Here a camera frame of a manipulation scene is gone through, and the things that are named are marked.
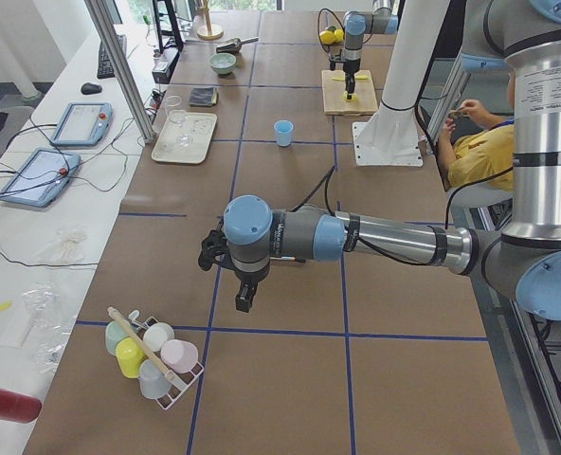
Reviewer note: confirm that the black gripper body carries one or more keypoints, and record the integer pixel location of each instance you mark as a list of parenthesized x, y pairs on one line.
[(351, 70), (249, 278)]

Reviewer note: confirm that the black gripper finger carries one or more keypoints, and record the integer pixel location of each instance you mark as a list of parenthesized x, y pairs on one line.
[(245, 296), (350, 83)]

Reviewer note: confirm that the lemon slice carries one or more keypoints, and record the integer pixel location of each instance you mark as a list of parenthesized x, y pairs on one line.
[(349, 97)]

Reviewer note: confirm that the steel muddler black tip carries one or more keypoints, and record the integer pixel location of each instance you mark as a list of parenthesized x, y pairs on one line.
[(288, 259)]

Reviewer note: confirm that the light blue plastic cup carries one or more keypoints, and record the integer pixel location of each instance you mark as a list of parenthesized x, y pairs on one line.
[(284, 132)]

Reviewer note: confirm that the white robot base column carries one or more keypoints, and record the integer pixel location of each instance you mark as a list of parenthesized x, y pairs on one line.
[(390, 137)]

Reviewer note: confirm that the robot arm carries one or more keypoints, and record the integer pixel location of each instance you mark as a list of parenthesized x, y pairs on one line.
[(357, 24), (522, 261)]

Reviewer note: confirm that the yellow lemon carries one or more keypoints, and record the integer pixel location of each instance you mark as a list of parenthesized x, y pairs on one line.
[(327, 37), (339, 35)]

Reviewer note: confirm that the pink plastic cup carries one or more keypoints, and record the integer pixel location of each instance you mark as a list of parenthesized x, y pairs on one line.
[(179, 355)]

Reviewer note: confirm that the white plastic cup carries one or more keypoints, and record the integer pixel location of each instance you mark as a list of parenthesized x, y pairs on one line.
[(157, 335)]

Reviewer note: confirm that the grey plastic cup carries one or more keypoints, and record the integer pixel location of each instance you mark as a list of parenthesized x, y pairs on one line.
[(152, 382)]

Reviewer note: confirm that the yellow plastic cup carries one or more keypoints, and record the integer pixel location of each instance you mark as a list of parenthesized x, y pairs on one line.
[(129, 357)]

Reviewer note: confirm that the mint green plastic cup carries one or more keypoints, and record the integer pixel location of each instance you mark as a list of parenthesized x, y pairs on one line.
[(114, 334)]

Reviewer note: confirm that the wooden cup tree stand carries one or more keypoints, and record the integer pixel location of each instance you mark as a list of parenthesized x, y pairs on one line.
[(208, 31)]

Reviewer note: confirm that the steel ice scoop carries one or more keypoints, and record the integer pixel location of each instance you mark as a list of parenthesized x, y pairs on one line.
[(234, 46)]

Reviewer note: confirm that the green bowl with ice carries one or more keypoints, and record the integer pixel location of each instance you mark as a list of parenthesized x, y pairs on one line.
[(222, 63)]

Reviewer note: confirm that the person in yellow shirt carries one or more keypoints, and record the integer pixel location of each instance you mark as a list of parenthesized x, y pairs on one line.
[(488, 153)]

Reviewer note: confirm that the cream bear tray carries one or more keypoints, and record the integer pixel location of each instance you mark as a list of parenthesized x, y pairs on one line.
[(200, 128)]

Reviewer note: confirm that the grey folded cloth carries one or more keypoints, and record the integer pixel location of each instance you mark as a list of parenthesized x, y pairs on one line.
[(203, 96)]

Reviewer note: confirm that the clear wine glass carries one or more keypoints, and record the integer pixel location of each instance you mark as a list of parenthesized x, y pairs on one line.
[(176, 115)]

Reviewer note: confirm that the upper teach pendant tablet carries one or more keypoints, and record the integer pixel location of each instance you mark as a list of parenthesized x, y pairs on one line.
[(83, 124)]

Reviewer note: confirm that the teach pendant tablet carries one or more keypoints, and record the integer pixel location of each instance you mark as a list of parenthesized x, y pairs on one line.
[(83, 124), (41, 178)]

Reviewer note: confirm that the lower teach pendant tablet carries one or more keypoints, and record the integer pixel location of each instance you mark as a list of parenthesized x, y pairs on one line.
[(41, 178)]

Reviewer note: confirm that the black keyboard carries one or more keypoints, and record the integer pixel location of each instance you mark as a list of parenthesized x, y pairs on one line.
[(105, 68)]

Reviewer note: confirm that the black computer mouse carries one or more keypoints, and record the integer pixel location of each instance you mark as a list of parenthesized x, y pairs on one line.
[(90, 88)]

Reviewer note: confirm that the red bottle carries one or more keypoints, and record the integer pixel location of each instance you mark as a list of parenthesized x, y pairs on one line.
[(17, 407)]

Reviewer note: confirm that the white wire cup rack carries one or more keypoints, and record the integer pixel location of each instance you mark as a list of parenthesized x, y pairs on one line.
[(182, 381)]

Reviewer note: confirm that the wooden rack handle stick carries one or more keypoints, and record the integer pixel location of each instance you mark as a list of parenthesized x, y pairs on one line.
[(115, 315)]

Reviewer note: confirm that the aluminium frame post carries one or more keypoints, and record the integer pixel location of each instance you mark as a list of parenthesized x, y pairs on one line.
[(102, 21)]

